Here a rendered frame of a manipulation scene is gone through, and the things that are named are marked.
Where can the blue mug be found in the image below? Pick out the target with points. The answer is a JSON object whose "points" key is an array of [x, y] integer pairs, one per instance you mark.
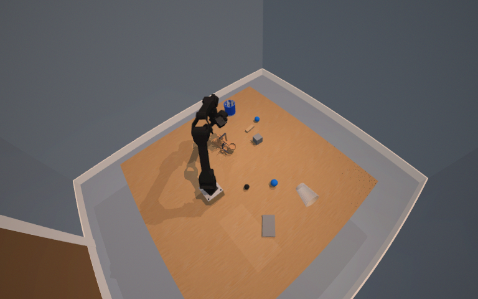
{"points": [[229, 106]]}

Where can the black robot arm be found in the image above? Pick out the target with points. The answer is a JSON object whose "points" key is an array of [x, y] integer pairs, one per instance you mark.
{"points": [[200, 135]]}

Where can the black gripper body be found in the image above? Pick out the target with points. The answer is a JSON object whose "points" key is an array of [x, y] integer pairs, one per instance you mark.
{"points": [[221, 113]]}

